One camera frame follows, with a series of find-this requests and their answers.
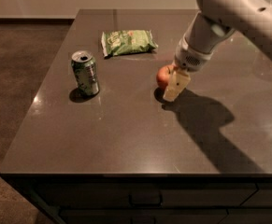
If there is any green chip bag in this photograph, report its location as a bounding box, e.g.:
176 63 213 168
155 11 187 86
101 30 158 58

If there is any red apple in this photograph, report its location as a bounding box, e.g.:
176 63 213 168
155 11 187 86
156 64 173 91

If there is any green soda can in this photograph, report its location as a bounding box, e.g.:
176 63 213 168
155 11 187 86
71 50 100 96

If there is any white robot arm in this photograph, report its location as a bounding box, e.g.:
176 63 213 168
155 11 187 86
164 0 272 102

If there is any dark drawer cabinet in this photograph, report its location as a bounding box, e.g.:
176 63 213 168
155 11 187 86
0 174 272 224

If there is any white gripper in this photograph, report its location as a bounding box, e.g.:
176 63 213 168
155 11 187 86
163 36 213 102

